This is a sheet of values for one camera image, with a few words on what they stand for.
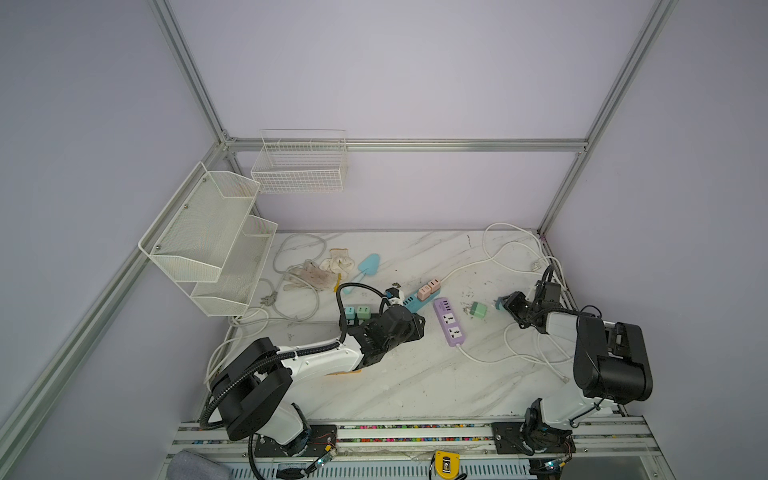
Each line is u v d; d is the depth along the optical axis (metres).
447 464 0.69
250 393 0.43
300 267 1.09
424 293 0.95
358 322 0.65
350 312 0.90
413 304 0.96
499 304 0.96
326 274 1.06
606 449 0.74
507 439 0.73
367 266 1.11
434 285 0.96
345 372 0.58
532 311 0.82
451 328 0.91
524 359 0.86
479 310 0.96
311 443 0.73
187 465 0.68
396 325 0.64
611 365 0.47
